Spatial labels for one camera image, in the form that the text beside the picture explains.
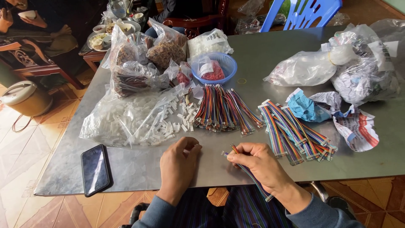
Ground person's left hand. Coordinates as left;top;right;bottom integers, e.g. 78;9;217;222
159;137;203;195

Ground person's right hand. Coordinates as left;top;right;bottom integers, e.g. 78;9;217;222
226;142;297;195

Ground single rainbow ribbon cable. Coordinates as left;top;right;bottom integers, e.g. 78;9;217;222
221;144;274;203

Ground pile of loose white connectors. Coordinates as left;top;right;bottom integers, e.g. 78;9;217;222
151;96;200;147

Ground person's striped trousers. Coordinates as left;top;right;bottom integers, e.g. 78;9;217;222
170;185;295;228

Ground metal table leg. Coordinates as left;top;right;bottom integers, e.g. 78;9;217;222
309;181;330;204

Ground clear bag of white connectors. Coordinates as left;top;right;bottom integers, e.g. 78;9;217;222
79;84;186;148

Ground crumpled blue paper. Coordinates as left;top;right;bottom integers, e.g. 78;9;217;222
286;88;343;123

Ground black smartphone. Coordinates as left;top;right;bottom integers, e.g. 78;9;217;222
81;144;114;197

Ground small bag of red parts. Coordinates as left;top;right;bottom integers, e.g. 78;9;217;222
165;60;194;88

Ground bag of red rubber bands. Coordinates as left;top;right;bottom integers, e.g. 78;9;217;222
197;56;226;81

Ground crumpled red and white newspaper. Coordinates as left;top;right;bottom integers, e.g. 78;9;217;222
332;105;380;153

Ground tied white plastic bag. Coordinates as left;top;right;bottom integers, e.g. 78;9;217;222
263;44;357;96

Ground blue plastic basket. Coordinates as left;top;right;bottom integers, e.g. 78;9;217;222
191;52;238;85

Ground large bag of brown parts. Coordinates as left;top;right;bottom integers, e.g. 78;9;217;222
146;18;189;70

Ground labelled bag of white parts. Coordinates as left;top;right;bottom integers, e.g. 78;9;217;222
187;28;234;59

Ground clear bag of mixed parts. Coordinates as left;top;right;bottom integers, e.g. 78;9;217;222
128;32;156;66

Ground tall bag of brown parts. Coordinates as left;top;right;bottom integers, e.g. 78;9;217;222
101;25;140;70

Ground bag of crumpled paper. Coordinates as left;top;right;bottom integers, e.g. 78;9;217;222
321;23;401;107

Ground dark red wooden chair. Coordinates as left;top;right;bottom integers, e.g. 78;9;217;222
162;0;230;40

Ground low table with dishes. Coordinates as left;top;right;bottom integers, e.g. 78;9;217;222
78;0;150;73

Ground heap of plastic bags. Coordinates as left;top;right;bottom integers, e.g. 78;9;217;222
234;0;287;35

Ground blue plastic chair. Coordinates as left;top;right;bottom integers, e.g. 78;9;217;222
260;0;343;33

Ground beige rice cooker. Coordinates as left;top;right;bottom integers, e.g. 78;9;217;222
0;80;54;117

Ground carved wooden armchair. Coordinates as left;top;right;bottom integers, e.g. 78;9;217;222
0;39;85;91

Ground empty clear plastic bag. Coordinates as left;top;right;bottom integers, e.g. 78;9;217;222
370;18;405;80

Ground white bowl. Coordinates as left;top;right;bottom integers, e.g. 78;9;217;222
18;10;37;20

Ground heap of wide rainbow cables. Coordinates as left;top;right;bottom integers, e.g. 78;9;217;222
258;99;339;166

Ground heap of bare-ended rainbow cables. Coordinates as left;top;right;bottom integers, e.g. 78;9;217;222
192;84;266;136

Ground bag of dark cables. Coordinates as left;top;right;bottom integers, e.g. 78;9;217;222
110;61;170;98

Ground rice cooker cord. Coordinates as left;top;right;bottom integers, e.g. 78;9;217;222
12;115;34;134

